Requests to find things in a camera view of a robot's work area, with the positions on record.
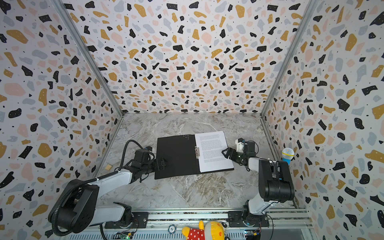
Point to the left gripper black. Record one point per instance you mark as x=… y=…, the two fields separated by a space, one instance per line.
x=161 y=165

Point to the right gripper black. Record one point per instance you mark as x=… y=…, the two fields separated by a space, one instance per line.
x=231 y=153

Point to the orange folder black inside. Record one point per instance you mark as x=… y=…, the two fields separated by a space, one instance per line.
x=181 y=154

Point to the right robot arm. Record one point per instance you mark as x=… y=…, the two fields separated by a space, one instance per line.
x=275 y=183

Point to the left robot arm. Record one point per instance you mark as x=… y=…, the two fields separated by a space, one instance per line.
x=78 y=208

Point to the blue toy microphone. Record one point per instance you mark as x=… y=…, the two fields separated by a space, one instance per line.
x=287 y=155

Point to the yellow red plush toy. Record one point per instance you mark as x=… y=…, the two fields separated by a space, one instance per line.
x=210 y=231

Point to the green circuit board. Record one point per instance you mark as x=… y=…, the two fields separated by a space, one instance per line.
x=123 y=236

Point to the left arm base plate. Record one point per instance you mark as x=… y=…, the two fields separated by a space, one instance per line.
x=137 y=220

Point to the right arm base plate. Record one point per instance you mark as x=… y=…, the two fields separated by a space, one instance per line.
x=239 y=219

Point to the round white badge on rail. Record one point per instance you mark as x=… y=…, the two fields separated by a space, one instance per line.
x=172 y=229

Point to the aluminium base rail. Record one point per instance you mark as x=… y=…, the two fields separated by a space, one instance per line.
x=285 y=224

